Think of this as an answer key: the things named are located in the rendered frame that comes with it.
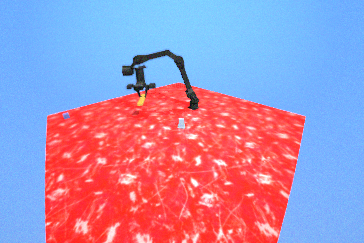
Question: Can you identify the yellow bar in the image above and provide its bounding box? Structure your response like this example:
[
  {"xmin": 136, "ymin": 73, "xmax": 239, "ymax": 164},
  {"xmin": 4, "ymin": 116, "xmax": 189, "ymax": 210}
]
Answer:
[{"xmin": 137, "ymin": 94, "xmax": 146, "ymax": 106}]

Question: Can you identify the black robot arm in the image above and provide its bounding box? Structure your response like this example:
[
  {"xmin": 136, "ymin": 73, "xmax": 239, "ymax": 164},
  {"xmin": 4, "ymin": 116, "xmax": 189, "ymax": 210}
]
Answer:
[{"xmin": 122, "ymin": 49, "xmax": 200, "ymax": 110}]

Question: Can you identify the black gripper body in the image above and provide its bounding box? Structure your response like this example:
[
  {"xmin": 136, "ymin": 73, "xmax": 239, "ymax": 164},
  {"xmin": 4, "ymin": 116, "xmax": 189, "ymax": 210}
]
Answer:
[{"xmin": 126, "ymin": 75, "xmax": 156, "ymax": 90}]

